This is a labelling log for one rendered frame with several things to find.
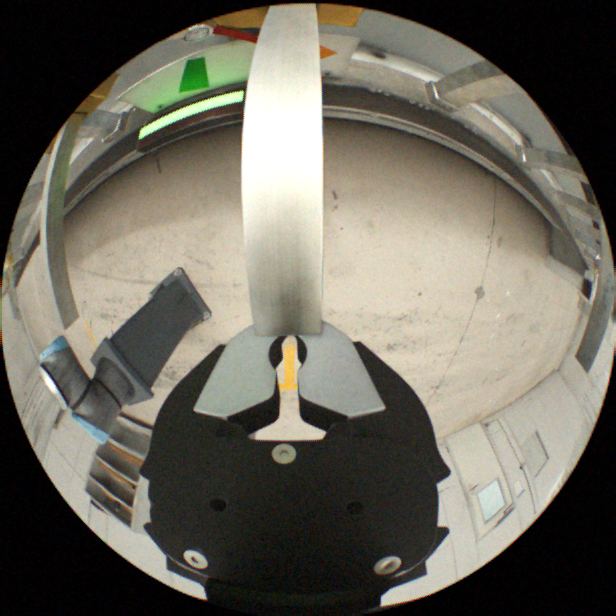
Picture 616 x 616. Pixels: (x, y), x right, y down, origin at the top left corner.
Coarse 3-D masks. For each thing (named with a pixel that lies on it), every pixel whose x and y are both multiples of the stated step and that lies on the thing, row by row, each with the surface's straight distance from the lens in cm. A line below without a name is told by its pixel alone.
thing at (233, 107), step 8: (232, 104) 29; (240, 104) 29; (200, 112) 31; (208, 112) 30; (216, 112) 29; (224, 112) 29; (232, 112) 28; (184, 120) 31; (192, 120) 31; (200, 120) 30; (160, 128) 34; (168, 128) 33; (176, 128) 32; (152, 136) 34; (160, 136) 33; (144, 144) 35
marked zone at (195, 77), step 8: (192, 64) 27; (200, 64) 28; (184, 72) 29; (192, 72) 29; (200, 72) 29; (184, 80) 30; (192, 80) 30; (200, 80) 30; (184, 88) 32; (192, 88) 32; (200, 88) 32
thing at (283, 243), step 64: (256, 64) 11; (320, 64) 11; (256, 128) 9; (320, 128) 9; (256, 192) 8; (320, 192) 8; (256, 256) 8; (320, 256) 8; (256, 320) 9; (320, 320) 9
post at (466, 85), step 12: (456, 72) 34; (468, 72) 32; (480, 72) 31; (492, 72) 30; (444, 84) 35; (456, 84) 33; (468, 84) 31; (480, 84) 31; (492, 84) 30; (504, 84) 30; (516, 84) 30; (444, 96) 35; (456, 96) 34; (468, 96) 34; (480, 96) 33; (492, 96) 33
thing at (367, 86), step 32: (352, 64) 34; (192, 96) 34; (352, 96) 33; (384, 96) 33; (416, 96) 35; (128, 128) 41; (448, 128) 41; (480, 128) 43; (96, 160) 47; (512, 160) 50; (544, 192) 68
